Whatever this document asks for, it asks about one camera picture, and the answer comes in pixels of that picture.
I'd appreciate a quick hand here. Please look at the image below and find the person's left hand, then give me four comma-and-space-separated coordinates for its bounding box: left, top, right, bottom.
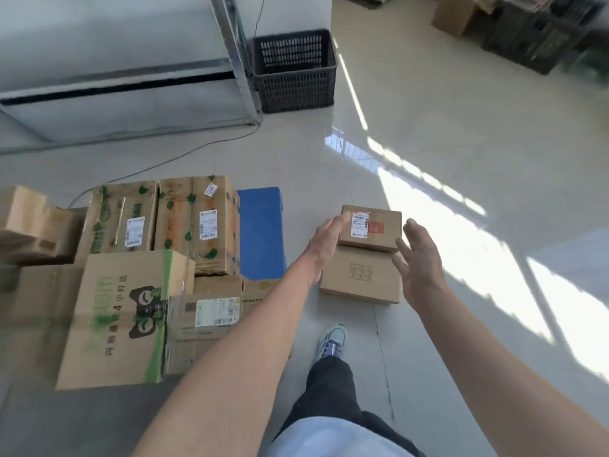
304, 213, 351, 281

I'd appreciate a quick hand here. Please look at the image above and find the person's right hand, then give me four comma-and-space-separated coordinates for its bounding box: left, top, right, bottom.
391, 218, 450, 312

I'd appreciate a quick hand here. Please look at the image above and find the box with cart drawing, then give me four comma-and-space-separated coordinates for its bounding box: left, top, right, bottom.
318, 246, 404, 305

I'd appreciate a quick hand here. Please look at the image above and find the box with red stamp label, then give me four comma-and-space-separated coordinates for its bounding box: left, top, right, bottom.
338, 205, 403, 254

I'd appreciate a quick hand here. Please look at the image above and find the blue plastic pallet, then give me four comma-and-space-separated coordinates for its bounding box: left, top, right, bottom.
236, 187, 288, 281

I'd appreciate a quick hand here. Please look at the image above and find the orange leaf box 8935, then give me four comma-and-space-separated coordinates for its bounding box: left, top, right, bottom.
154, 175, 241, 277

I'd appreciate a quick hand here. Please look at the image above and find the box with yellow-edged label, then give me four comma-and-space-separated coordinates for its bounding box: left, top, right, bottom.
163, 274, 293, 376

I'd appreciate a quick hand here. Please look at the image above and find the green leaf box 0245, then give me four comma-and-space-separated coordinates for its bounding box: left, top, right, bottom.
74, 180, 159, 267

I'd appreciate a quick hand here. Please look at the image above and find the brown cardboard box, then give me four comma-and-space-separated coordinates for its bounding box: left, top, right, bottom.
430, 0, 480, 39

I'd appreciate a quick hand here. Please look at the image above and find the person's left forearm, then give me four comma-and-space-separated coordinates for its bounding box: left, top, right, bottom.
131, 261, 325, 457

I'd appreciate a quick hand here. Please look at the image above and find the person's right forearm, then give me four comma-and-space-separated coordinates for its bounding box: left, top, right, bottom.
418, 284, 609, 457

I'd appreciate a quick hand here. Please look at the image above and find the person's left shoe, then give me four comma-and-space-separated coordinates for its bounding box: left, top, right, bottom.
315, 323, 349, 363

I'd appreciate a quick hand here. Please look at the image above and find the person's left leg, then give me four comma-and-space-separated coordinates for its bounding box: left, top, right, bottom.
278, 355, 363, 427

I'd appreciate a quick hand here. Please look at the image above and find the person's leg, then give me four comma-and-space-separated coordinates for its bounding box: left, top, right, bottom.
360, 410, 427, 457
278, 355, 363, 427

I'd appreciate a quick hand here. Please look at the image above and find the person's right leg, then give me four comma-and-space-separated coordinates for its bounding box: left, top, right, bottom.
360, 410, 427, 457

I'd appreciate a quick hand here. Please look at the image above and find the person's white shirt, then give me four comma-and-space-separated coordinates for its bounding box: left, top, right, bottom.
259, 416, 411, 457

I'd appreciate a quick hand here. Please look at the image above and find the black plastic crate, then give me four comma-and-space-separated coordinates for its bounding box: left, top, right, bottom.
480, 0, 601, 76
251, 29, 339, 115

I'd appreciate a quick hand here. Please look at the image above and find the silver metal shelf rack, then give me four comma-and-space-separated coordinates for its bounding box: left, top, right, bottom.
0, 0, 263, 156

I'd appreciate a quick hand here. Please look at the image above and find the black and green dustpan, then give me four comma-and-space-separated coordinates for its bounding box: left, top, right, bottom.
565, 46, 609, 87

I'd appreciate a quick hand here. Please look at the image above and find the stack of newspapers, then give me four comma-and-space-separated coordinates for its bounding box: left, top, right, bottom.
475, 0, 556, 15

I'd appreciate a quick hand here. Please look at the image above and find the black wall cable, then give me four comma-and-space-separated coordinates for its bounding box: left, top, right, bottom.
252, 0, 268, 39

